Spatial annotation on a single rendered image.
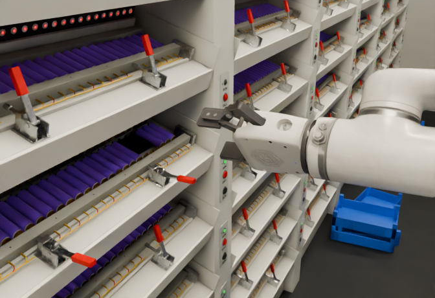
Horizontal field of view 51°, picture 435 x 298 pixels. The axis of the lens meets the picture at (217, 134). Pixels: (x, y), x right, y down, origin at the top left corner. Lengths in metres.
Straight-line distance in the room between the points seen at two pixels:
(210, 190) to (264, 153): 0.44
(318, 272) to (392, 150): 1.66
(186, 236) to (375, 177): 0.57
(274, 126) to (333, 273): 1.64
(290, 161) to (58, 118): 0.33
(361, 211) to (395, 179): 1.96
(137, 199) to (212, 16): 0.39
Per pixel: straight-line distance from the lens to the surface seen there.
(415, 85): 0.60
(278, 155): 0.62
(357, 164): 0.58
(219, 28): 0.95
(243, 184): 1.27
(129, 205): 0.81
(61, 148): 0.64
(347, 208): 2.53
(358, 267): 2.27
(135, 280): 0.94
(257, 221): 1.46
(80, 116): 0.68
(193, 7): 0.95
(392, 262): 2.35
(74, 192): 0.79
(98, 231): 0.76
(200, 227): 1.09
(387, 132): 0.58
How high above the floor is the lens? 1.35
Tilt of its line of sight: 22 degrees down
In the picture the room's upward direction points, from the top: straight up
